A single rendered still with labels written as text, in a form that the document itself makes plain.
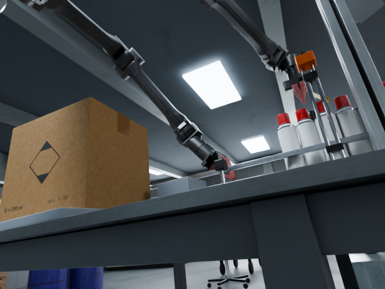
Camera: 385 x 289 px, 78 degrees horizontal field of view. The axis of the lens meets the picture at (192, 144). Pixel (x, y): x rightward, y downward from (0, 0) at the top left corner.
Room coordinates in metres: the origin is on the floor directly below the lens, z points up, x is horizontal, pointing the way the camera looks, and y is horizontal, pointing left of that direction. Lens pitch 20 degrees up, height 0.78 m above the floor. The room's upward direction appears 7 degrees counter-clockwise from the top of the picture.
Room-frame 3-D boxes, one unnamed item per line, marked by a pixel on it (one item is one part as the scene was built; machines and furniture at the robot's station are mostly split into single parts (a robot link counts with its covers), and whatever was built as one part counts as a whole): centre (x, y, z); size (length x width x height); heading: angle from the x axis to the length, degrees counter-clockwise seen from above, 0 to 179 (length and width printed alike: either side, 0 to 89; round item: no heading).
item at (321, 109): (0.60, -0.37, 0.98); 0.05 x 0.05 x 0.20
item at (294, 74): (0.79, -0.43, 1.30); 0.10 x 0.07 x 0.07; 63
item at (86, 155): (0.66, 0.32, 0.99); 0.30 x 0.24 x 0.27; 68
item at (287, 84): (0.79, -0.42, 1.23); 0.07 x 0.07 x 0.09; 63
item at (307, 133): (0.63, -0.33, 0.98); 0.05 x 0.05 x 0.20
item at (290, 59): (0.79, -0.43, 1.36); 0.07 x 0.06 x 0.07; 158
